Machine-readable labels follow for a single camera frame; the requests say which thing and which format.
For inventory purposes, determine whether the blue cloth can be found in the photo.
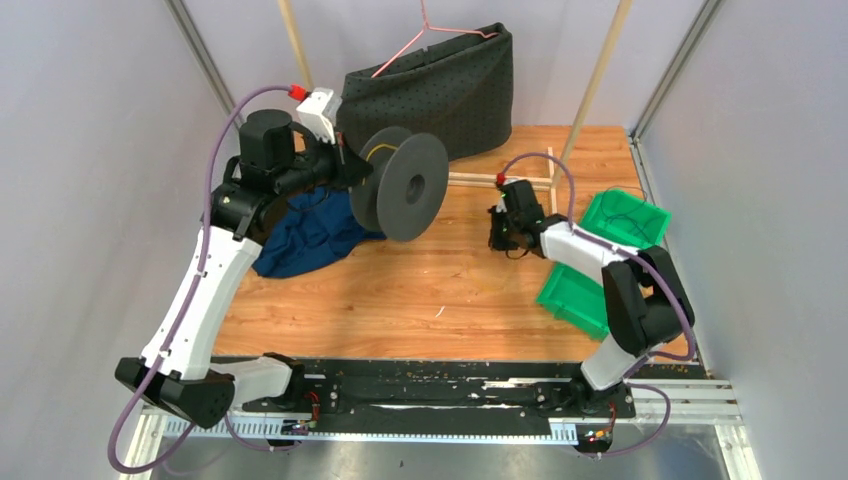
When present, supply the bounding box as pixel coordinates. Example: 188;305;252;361
253;187;386;279

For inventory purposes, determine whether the pink wire hanger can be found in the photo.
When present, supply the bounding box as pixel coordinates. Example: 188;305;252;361
370;0;501;79

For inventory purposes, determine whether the black cable spool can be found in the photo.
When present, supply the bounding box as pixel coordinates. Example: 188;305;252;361
349;126;449;242

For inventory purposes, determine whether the green plastic bin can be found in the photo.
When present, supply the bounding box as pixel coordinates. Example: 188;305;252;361
536;188;672;340

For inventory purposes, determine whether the wooden frame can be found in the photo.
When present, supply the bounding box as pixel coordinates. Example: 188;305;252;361
276;0;635;217

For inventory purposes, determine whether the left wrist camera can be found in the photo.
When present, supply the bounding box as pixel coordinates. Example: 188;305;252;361
288;84;342;146

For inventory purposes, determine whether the dark dotted fabric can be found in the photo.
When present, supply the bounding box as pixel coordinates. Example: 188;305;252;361
337;22;514;160

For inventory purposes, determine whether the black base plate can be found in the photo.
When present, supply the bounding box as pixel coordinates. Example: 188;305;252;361
211;356;637;439

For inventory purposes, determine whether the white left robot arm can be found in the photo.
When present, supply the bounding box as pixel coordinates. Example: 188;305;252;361
115;109;373;428

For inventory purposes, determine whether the aluminium rail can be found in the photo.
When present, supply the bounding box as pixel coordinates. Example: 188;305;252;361
121;375;760;479

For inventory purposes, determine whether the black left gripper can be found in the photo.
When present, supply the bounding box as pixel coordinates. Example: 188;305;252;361
274;123;374;199

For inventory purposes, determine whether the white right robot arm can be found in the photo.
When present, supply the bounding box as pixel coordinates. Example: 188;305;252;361
490;177;695;416

